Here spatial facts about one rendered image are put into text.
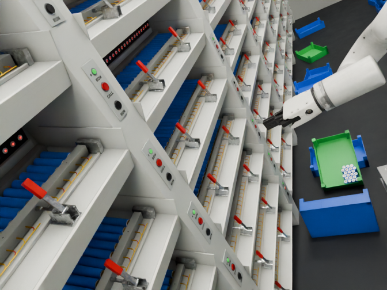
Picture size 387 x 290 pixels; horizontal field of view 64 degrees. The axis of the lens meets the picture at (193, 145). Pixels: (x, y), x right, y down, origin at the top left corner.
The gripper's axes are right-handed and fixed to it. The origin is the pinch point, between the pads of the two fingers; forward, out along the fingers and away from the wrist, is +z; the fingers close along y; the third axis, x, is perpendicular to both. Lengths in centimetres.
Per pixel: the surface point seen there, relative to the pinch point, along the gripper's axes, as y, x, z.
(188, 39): 23.1, 32.3, 14.6
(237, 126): 23.8, -7.2, 21.7
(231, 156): 4.0, -7.5, 21.2
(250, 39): 100, 2, 19
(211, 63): 30.2, 19.1, 16.3
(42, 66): -42, 51, 9
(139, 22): -7.1, 46.5, 8.7
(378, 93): 137, -90, -22
